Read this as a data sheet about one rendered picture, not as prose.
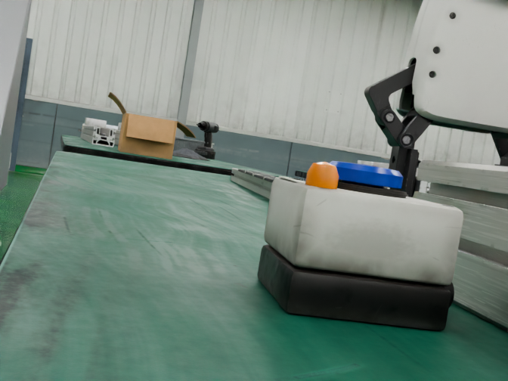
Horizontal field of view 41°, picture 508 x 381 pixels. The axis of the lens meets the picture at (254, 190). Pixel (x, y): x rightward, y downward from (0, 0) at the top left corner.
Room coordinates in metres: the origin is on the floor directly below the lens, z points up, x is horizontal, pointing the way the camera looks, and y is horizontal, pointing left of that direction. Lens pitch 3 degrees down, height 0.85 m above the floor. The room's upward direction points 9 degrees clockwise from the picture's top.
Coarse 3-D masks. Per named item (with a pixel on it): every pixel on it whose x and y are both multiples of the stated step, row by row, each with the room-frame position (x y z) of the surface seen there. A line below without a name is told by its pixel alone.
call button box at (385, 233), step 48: (288, 192) 0.34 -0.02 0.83; (336, 192) 0.31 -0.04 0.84; (384, 192) 0.33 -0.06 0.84; (288, 240) 0.32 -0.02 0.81; (336, 240) 0.31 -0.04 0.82; (384, 240) 0.32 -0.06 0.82; (432, 240) 0.32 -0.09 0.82; (288, 288) 0.31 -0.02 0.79; (336, 288) 0.31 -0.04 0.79; (384, 288) 0.32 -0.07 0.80; (432, 288) 0.32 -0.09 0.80
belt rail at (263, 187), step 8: (232, 168) 1.63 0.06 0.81; (232, 176) 1.61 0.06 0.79; (240, 176) 1.49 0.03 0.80; (248, 176) 1.39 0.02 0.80; (240, 184) 1.47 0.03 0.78; (248, 184) 1.37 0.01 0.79; (256, 184) 1.32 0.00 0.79; (264, 184) 1.21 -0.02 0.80; (256, 192) 1.27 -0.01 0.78; (264, 192) 1.20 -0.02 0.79
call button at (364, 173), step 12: (336, 168) 0.34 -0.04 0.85; (348, 168) 0.34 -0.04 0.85; (360, 168) 0.34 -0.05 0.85; (372, 168) 0.34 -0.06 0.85; (384, 168) 0.35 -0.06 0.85; (348, 180) 0.34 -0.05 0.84; (360, 180) 0.34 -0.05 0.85; (372, 180) 0.34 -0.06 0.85; (384, 180) 0.34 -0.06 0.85; (396, 180) 0.34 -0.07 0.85
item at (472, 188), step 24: (432, 168) 0.46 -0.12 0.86; (456, 168) 0.43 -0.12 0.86; (480, 168) 0.40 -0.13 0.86; (504, 168) 0.38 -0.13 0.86; (432, 192) 0.48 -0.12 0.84; (456, 192) 0.45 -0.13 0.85; (480, 192) 0.42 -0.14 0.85; (504, 192) 0.37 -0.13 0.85; (480, 216) 0.39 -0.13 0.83; (504, 216) 0.37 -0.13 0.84; (480, 240) 0.39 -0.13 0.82; (504, 240) 0.36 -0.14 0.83; (456, 264) 0.41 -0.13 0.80; (480, 264) 0.38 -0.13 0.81; (504, 264) 0.38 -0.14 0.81; (456, 288) 0.40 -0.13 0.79; (480, 288) 0.38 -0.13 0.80; (504, 288) 0.35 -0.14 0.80; (480, 312) 0.37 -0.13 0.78; (504, 312) 0.35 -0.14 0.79
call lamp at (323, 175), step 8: (312, 168) 0.32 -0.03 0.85; (320, 168) 0.32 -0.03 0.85; (328, 168) 0.32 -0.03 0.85; (312, 176) 0.32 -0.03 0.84; (320, 176) 0.31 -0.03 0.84; (328, 176) 0.31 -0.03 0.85; (336, 176) 0.32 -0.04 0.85; (312, 184) 0.31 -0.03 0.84; (320, 184) 0.31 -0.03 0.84; (328, 184) 0.31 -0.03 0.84; (336, 184) 0.32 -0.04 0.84
